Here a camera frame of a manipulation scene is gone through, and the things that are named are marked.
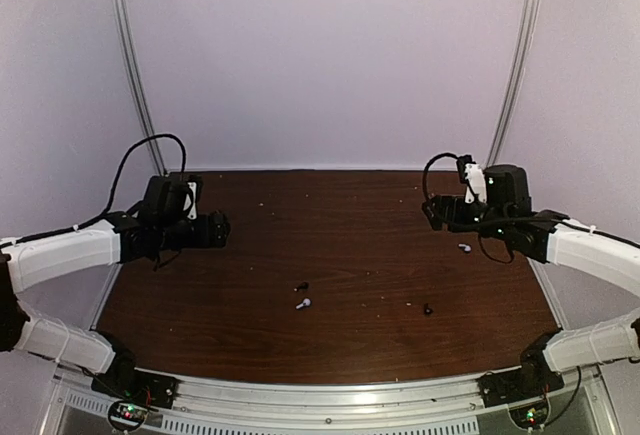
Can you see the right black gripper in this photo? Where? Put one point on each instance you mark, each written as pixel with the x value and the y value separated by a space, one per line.
pixel 442 202

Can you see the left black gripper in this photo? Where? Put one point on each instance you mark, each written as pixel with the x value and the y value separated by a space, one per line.
pixel 203 239

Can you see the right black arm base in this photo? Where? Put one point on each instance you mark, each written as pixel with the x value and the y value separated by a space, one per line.
pixel 509 387

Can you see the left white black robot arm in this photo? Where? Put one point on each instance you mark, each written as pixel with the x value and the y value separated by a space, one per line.
pixel 116 239

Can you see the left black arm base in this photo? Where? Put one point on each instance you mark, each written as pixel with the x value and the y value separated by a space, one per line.
pixel 146 389

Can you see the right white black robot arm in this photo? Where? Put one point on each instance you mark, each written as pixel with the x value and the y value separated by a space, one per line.
pixel 497 205

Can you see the lavender earbud at centre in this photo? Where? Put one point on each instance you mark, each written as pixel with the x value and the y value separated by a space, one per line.
pixel 305 303

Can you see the left small circuit board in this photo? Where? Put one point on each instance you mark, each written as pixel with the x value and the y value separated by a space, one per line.
pixel 123 415

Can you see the small circuit board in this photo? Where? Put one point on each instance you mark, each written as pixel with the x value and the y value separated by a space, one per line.
pixel 529 417
pixel 123 415

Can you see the right small circuit board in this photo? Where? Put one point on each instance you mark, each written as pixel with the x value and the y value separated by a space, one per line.
pixel 529 417

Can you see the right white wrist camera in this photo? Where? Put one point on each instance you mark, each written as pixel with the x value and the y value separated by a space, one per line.
pixel 472 176

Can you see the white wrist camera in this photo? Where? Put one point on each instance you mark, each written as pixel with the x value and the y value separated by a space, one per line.
pixel 472 176
pixel 169 199

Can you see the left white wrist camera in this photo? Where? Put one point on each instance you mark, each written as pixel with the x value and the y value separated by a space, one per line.
pixel 169 199

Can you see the front aluminium rail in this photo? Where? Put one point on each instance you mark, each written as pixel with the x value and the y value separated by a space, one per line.
pixel 451 405

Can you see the right aluminium frame post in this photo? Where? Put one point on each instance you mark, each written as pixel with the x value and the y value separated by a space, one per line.
pixel 524 39

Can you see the aluminium frame post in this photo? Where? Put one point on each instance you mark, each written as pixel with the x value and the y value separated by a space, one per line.
pixel 131 67
pixel 524 39

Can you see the left aluminium frame post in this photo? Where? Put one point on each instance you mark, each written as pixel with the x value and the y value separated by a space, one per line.
pixel 131 67

